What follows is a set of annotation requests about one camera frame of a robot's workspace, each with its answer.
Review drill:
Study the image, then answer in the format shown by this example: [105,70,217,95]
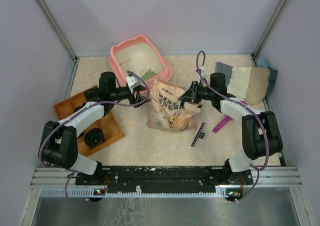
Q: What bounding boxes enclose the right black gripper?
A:
[178,81,215,104]

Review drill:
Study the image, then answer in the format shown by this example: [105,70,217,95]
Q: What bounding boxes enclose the beige cat litter bag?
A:
[146,79,201,131]

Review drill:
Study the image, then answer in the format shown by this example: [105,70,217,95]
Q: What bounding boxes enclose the purple plastic scoop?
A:
[212,116,232,133]

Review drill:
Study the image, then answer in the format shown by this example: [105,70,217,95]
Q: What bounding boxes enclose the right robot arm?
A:
[178,72,283,184]

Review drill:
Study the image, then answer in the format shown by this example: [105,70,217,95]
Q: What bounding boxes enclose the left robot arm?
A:
[38,71,150,185]

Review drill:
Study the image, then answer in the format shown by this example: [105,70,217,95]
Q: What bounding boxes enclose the green litter pellets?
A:
[140,68,158,81]

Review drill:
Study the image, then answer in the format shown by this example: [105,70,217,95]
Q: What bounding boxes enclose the pink litter box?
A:
[108,34,173,89]

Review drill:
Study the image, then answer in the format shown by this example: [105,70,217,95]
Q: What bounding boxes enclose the orange compartment tray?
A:
[53,92,125,157]

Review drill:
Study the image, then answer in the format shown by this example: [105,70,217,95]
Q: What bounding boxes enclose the black part front tray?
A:
[84,127,106,149]

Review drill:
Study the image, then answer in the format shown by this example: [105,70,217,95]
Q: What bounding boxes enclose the grey beige folded cloth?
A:
[215,62,278,105]

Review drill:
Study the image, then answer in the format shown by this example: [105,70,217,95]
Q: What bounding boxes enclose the blue cloth in corner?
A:
[256,57,271,69]

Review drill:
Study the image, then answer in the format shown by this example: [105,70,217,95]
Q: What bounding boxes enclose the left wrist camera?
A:
[126,75,140,93]

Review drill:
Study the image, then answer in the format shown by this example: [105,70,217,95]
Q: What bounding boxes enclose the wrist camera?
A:
[126,75,140,93]
[195,65,208,84]

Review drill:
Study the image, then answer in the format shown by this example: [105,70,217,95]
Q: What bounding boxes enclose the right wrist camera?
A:
[195,65,208,84]

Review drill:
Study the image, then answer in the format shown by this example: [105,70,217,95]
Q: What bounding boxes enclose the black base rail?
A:
[75,166,253,194]

